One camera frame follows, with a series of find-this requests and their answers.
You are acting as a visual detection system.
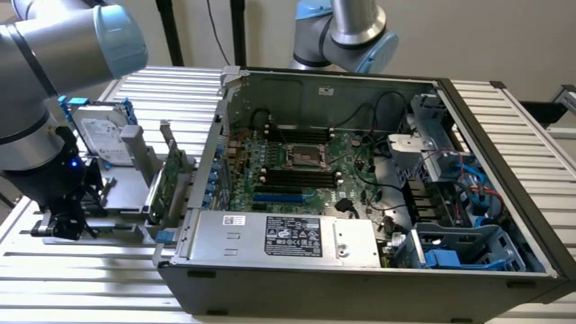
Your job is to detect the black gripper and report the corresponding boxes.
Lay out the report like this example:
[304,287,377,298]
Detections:
[1,126,107,241]

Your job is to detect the green RAM stick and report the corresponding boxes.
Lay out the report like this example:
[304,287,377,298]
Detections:
[92,225,139,236]

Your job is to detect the long black expansion slot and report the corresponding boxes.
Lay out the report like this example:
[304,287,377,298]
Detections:
[255,184,305,196]

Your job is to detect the blue expansion slot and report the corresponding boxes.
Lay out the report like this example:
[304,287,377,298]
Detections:
[252,192,317,204]

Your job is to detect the black RAM slot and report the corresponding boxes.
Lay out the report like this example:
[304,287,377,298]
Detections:
[259,173,340,181]
[260,169,340,177]
[259,181,341,190]
[259,177,341,186]
[265,130,333,136]
[265,126,333,133]
[264,136,333,143]
[264,133,333,140]

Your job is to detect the grey metal parts rack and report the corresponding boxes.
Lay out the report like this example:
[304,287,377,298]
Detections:
[43,117,200,249]

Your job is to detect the silver hard disk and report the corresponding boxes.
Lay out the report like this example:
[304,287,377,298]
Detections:
[71,105,136,167]

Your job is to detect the green graphics card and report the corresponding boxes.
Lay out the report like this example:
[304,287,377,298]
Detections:
[143,119,191,226]

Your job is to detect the silver power supply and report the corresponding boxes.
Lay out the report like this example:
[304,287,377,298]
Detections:
[185,210,384,269]

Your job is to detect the black stand pole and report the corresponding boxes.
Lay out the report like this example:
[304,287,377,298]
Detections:
[231,0,248,67]
[153,0,187,67]

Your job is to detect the CPU socket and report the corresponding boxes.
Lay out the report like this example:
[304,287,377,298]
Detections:
[281,142,332,169]

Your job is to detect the green motherboard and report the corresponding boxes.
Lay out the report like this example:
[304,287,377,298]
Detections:
[215,130,400,236]

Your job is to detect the black open PC case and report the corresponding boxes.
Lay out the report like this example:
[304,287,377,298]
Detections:
[151,65,576,315]

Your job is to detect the silver drive cage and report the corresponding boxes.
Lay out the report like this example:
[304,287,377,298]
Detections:
[405,93,475,184]

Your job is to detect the blue bay latch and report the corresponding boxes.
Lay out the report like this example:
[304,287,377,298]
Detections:
[424,248,464,269]

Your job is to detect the grey-blue disk bay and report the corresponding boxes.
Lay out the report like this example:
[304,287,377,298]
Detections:
[409,221,528,271]

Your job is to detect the black box beside table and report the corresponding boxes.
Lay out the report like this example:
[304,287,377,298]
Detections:
[519,99,564,124]

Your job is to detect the blue disk carrier frame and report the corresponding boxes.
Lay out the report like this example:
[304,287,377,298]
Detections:
[57,95,139,167]

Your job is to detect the short looped black wire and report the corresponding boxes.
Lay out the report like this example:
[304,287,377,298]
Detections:
[249,108,272,133]

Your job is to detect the thin hanging black cable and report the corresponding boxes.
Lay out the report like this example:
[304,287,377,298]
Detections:
[205,0,231,65]

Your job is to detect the black wire plug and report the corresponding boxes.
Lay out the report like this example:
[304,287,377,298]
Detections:
[333,198,360,220]

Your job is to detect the black wire over motherboard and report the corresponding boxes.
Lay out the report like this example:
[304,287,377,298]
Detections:
[345,103,379,132]

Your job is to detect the long arched black wire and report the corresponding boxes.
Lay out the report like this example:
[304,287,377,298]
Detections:
[372,90,409,136]

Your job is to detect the blue wire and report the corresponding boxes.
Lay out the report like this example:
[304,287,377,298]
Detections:
[453,161,492,227]

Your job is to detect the red wire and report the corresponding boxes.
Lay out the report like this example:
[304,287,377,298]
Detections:
[475,188,504,212]

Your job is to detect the aluminium profile frame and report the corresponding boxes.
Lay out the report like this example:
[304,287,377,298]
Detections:
[545,84,576,140]

